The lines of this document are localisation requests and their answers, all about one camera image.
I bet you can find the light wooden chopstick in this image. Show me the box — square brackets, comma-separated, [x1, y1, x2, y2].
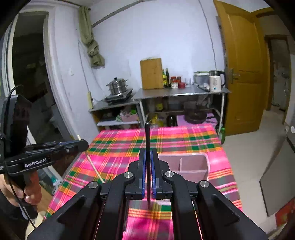
[77, 135, 105, 184]

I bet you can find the black chopstick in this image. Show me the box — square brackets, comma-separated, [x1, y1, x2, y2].
[145, 122, 151, 210]

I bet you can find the steel kitchen counter shelf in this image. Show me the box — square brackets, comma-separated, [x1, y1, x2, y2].
[88, 84, 232, 132]

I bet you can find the person's left hand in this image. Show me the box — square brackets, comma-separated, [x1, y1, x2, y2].
[1, 172, 42, 207]

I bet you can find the pink utensil holder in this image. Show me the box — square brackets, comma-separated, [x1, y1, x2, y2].
[159, 153, 210, 183]

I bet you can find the pink plaid tablecloth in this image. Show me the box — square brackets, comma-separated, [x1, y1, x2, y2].
[44, 124, 243, 240]

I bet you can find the white power strip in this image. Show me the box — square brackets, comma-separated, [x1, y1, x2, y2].
[88, 92, 93, 109]

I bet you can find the black induction cooker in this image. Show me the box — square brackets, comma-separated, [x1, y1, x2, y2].
[105, 88, 133, 103]

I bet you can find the stainless steel steamer pot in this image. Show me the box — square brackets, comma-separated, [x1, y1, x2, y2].
[106, 78, 128, 95]

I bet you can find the red lidded jar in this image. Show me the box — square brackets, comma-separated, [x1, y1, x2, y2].
[170, 76, 178, 89]

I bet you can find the dark oil bottle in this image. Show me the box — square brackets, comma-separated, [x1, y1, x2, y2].
[165, 68, 171, 87]

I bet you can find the white storage box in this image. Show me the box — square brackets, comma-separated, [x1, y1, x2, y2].
[194, 71, 209, 90]

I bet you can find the wooden cutting board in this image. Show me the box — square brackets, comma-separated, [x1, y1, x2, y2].
[140, 58, 164, 90]

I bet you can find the white electric kettle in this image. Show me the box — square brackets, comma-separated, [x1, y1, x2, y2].
[209, 70, 226, 92]

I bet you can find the green hanging cloth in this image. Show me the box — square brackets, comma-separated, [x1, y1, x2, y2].
[79, 6, 105, 68]

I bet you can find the yellow wooden door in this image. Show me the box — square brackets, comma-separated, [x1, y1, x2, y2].
[214, 1, 267, 136]

